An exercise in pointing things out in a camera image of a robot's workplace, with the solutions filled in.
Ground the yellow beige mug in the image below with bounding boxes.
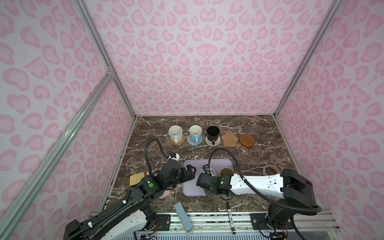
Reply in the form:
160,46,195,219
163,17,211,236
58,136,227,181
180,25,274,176
218,168,235,177

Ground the lavender mug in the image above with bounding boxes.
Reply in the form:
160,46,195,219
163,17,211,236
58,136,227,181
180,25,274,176
200,169,216,177

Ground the white speckled mug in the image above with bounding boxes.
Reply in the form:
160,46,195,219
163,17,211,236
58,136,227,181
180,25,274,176
169,125,183,140

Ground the flower shaped cork coaster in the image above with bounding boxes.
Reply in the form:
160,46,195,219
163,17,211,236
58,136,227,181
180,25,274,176
222,133,239,148

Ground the light blue mug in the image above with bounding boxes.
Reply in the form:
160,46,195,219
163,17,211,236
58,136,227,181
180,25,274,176
189,125,202,136

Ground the round brown cork coaster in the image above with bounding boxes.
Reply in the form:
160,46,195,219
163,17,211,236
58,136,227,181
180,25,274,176
239,134,256,148

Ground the black mug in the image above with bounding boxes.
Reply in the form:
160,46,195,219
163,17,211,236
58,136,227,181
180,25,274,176
207,126,220,143

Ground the blue woven round coaster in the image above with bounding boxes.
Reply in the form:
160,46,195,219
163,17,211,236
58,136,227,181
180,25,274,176
187,135,203,146

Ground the white multicolour stitched coaster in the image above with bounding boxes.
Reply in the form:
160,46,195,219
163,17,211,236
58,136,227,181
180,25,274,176
205,136,221,146

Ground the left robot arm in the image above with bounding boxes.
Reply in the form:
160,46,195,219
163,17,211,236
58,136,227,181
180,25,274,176
63,159,197,240

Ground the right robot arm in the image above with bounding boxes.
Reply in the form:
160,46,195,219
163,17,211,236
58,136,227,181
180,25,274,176
196,169,322,230

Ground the orange woven rattan coaster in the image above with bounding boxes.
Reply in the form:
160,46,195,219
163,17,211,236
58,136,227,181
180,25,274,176
171,136,186,146

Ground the pink pencil case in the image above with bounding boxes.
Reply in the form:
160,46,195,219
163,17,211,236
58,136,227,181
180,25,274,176
159,190,171,200

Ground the lavender plastic tray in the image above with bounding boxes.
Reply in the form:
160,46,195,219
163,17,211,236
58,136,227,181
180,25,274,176
182,159,234,197

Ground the yellow calculator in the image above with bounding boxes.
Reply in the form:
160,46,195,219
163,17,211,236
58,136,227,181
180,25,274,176
129,172,146,186

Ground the light blue whiteboard eraser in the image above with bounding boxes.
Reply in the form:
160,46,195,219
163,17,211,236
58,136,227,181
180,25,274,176
174,202,194,235

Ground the white tape roll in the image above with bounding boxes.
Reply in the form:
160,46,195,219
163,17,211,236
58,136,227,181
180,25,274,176
262,165,280,176

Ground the black marker pen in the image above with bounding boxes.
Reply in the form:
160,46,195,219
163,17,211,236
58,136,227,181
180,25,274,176
226,202,236,235

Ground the left diagonal aluminium strut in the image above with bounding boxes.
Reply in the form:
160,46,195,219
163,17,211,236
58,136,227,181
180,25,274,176
1,71,115,240

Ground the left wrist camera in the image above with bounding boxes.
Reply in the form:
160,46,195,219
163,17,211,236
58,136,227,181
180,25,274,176
168,152,180,161

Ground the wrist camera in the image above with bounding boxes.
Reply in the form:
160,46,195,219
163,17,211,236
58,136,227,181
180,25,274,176
201,164,211,174
168,152,180,161

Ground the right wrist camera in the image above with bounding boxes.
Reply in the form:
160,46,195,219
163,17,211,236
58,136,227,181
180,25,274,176
201,164,211,174

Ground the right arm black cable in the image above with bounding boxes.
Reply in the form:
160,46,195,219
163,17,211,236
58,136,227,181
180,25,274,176
207,147,323,214

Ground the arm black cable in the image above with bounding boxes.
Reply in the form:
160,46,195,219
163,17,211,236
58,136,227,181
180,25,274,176
65,137,169,240
207,147,323,214

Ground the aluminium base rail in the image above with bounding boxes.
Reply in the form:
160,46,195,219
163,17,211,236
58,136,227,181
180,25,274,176
150,211,344,240

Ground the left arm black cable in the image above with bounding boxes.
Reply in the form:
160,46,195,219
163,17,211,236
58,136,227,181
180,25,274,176
65,137,169,240

